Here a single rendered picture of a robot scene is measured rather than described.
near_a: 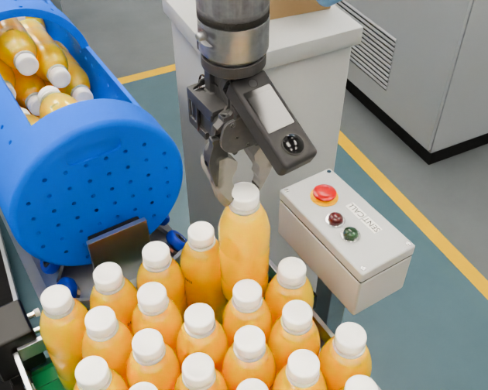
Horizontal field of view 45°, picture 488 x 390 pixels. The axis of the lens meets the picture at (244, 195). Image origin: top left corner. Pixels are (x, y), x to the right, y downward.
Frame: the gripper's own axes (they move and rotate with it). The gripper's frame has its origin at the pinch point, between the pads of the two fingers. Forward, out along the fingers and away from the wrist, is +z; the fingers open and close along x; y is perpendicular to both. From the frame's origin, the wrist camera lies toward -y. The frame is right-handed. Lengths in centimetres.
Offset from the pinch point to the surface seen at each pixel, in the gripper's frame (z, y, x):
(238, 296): 10.4, -6.9, 5.1
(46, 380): 30.9, 8.2, 30.8
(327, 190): 9.9, 2.5, -16.7
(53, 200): 8.0, 21.0, 20.1
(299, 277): 10.5, -8.4, -3.6
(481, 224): 122, 40, -137
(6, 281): 106, 99, 32
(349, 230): 9.8, -5.8, -14.3
